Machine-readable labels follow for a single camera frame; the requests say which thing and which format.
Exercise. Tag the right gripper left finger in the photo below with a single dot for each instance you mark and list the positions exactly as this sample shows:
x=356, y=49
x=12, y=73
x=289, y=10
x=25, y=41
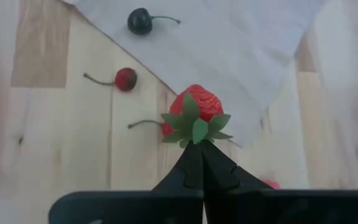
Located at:
x=172, y=205

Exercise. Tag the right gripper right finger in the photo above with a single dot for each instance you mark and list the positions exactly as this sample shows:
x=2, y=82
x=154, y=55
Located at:
x=238, y=205

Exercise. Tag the red toy strawberry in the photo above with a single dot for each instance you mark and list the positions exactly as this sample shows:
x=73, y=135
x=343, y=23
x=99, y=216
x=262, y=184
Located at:
x=204, y=102

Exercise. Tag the small pink toy fruit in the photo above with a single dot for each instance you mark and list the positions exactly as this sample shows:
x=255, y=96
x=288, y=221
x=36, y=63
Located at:
x=272, y=185

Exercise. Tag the red toy cherry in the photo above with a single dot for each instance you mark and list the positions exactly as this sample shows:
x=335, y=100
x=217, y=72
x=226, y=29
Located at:
x=126, y=79
x=166, y=130

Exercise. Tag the pale pink cloth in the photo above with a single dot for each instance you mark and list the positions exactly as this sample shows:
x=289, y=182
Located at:
x=228, y=62

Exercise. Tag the black toy cherry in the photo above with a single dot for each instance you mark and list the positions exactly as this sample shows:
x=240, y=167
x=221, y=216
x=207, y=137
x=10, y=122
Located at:
x=139, y=21

